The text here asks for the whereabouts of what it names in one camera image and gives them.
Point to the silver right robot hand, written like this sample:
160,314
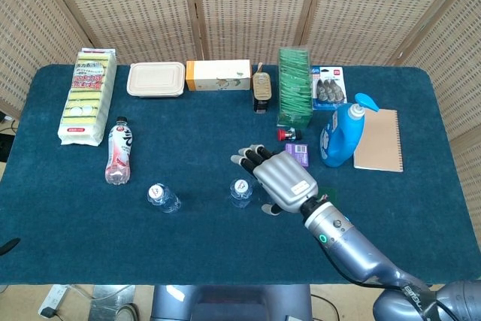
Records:
285,182

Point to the clear water bottle white cap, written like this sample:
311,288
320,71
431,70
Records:
240,187
161,197

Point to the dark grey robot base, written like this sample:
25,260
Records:
233,304

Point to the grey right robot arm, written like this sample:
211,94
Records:
349,246

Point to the purple small box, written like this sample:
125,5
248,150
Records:
300,148

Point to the small red capped bottle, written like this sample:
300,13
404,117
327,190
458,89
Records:
287,135

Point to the green yellow scouring sponge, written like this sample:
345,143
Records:
331,192

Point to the blue detergent bottle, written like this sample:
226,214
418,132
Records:
340,140

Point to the clear box of green sachets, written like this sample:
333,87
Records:
295,88

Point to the small brown brush pack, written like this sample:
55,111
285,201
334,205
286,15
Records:
260,86

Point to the blue blister pack of clips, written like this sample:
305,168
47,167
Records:
330,88

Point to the kraft spiral notebook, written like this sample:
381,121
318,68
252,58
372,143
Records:
381,140

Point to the white orange cardboard box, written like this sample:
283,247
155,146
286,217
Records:
218,74

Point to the blue table cloth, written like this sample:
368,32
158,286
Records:
169,129

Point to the beige lidded food container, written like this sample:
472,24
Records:
156,78

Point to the pink white drink bottle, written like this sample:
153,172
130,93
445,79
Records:
120,148

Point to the woven wooden folding screen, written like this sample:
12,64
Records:
244,5

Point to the silver table leg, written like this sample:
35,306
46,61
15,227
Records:
109,304

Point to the yellow sponge multipack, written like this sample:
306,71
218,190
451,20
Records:
86,99

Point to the white power strip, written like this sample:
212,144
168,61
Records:
52,296

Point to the black power plug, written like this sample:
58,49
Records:
47,312

